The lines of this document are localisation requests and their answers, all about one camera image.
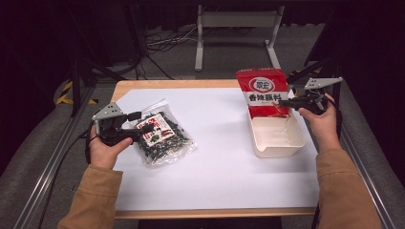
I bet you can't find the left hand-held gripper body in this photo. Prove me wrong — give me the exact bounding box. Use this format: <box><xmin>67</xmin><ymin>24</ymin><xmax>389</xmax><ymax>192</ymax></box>
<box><xmin>92</xmin><ymin>101</ymin><xmax>141</xmax><ymax>148</ymax></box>

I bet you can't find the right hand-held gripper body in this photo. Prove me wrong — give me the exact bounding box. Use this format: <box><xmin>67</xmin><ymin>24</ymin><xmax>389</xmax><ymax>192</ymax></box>
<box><xmin>296</xmin><ymin>76</ymin><xmax>344</xmax><ymax>115</ymax></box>

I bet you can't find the person's right hand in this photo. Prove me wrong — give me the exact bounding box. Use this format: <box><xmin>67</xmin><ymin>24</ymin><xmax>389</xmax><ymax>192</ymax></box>
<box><xmin>298</xmin><ymin>93</ymin><xmax>344</xmax><ymax>153</ymax></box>

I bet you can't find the person's left hand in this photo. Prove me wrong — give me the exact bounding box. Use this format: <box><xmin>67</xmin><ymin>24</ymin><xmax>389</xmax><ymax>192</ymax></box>
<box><xmin>88</xmin><ymin>125</ymin><xmax>135</xmax><ymax>171</ymax></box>

